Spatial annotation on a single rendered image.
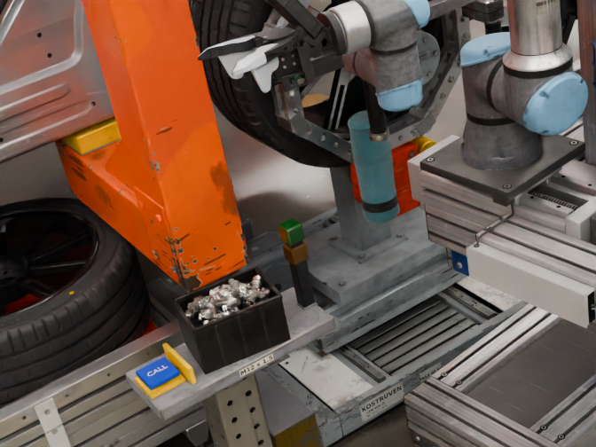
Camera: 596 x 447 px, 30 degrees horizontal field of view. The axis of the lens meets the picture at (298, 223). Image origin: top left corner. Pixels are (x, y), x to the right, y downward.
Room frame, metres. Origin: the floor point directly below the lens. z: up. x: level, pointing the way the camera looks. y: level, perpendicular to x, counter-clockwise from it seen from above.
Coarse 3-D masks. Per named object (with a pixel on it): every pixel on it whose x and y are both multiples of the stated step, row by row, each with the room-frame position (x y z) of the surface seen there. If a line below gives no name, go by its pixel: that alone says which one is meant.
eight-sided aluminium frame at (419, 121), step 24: (264, 24) 2.35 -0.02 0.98; (456, 24) 2.52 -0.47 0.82; (456, 48) 2.53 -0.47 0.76; (456, 72) 2.51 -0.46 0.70; (288, 96) 2.30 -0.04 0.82; (432, 96) 2.49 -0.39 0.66; (288, 120) 2.29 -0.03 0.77; (408, 120) 2.49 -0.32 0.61; (432, 120) 2.47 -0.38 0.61; (336, 144) 2.35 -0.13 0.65
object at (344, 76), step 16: (336, 0) 2.50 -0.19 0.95; (432, 32) 2.60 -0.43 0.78; (336, 80) 2.49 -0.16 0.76; (352, 80) 2.74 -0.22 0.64; (304, 96) 2.44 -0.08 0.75; (336, 96) 2.47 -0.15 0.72; (352, 96) 2.67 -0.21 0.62; (304, 112) 2.63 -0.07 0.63; (320, 112) 2.63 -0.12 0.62; (336, 112) 2.48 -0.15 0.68; (352, 112) 2.59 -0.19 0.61; (384, 112) 2.54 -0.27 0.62; (400, 112) 2.53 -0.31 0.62; (336, 128) 2.47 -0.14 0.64
